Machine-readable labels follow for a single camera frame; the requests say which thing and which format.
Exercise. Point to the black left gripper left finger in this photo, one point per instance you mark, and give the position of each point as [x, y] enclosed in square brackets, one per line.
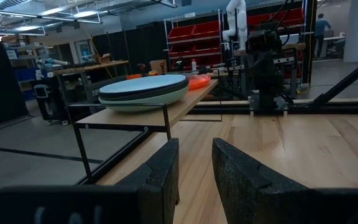
[104, 205]

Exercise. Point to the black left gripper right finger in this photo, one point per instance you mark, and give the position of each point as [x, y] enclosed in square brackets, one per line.
[275, 202]

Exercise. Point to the red translucent plate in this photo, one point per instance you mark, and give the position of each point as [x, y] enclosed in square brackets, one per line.
[199, 82]

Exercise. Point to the sage green plate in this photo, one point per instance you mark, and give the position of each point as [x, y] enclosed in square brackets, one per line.
[141, 105]

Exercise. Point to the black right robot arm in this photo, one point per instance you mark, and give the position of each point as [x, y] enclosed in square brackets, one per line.
[267, 93]

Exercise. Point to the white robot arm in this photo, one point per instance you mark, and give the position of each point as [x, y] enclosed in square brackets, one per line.
[238, 25]

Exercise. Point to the person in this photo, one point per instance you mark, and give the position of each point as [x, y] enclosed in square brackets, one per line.
[321, 31]

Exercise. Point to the white bottle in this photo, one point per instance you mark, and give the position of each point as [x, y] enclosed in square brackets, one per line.
[194, 65]

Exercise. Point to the rack with red bins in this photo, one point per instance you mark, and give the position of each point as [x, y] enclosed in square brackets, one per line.
[197, 34]

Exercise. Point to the cardboard box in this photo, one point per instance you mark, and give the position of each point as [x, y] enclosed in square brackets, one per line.
[158, 66]

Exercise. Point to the black cart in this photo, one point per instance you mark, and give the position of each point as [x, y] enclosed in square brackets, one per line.
[50, 102]

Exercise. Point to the wooden workbench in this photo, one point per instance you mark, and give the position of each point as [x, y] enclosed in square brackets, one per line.
[85, 68]

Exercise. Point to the framed picture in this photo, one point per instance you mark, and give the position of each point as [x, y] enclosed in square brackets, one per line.
[83, 51]

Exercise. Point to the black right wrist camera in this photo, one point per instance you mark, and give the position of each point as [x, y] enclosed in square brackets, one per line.
[264, 40]

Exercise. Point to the black aluminium table frame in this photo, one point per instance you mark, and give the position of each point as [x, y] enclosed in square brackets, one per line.
[337, 107]

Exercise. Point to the wooden shelf with black frame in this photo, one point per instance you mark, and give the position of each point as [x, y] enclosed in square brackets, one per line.
[141, 119]

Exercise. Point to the black partition wall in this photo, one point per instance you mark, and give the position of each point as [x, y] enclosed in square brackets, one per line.
[135, 46]

